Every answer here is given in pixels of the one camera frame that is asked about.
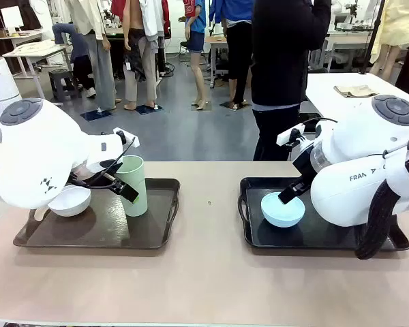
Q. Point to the black serving tray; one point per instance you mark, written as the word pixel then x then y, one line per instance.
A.
pixel 276 238

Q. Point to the light blue bowl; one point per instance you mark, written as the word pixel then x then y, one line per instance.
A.
pixel 283 218

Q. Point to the mannequin with yellow dress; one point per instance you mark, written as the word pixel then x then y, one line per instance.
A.
pixel 395 27

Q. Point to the beige spoon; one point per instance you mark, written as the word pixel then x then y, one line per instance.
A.
pixel 39 214

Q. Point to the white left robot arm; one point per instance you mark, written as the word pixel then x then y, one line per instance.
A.
pixel 37 153

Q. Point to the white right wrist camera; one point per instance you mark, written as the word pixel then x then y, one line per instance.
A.
pixel 286 137

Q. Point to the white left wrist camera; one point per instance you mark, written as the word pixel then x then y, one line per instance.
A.
pixel 131 141

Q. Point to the mannequin with beige trousers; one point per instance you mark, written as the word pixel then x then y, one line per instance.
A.
pixel 139 68

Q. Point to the brown serving tray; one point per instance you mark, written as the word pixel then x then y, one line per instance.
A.
pixel 105 225

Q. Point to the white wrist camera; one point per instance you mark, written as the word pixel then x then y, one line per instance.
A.
pixel 286 137
pixel 131 141

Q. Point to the mannequin with black trousers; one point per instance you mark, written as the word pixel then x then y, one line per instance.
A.
pixel 237 51

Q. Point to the mannequin with denim skirt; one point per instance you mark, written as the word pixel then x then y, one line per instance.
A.
pixel 196 44

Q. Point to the mannequin with grey trousers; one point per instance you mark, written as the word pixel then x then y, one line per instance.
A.
pixel 102 68

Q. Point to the dark plastic stool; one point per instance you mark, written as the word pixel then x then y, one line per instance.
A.
pixel 63 81

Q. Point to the pale green plastic cup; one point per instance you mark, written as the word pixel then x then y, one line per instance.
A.
pixel 136 167

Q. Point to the black tripod pole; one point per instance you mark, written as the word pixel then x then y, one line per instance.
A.
pixel 373 34

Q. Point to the white table with metal legs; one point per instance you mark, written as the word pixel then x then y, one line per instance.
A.
pixel 34 51

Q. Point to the white bowl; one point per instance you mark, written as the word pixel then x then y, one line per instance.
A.
pixel 71 204

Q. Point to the white computer monitor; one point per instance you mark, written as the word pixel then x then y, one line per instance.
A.
pixel 11 18

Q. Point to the beige cloth mat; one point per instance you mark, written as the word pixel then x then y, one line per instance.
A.
pixel 356 91

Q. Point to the small wooden table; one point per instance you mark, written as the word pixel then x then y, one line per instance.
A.
pixel 218 41

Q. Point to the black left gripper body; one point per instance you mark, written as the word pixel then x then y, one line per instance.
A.
pixel 80 178

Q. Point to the person in black clothes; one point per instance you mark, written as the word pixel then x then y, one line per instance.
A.
pixel 279 51

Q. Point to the bending person in blue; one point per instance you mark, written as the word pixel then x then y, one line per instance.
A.
pixel 76 51

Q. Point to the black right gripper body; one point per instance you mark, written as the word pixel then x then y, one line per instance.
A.
pixel 305 163

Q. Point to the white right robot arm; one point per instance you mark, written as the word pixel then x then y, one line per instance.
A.
pixel 354 143

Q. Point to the white work table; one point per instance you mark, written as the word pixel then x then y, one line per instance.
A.
pixel 327 88

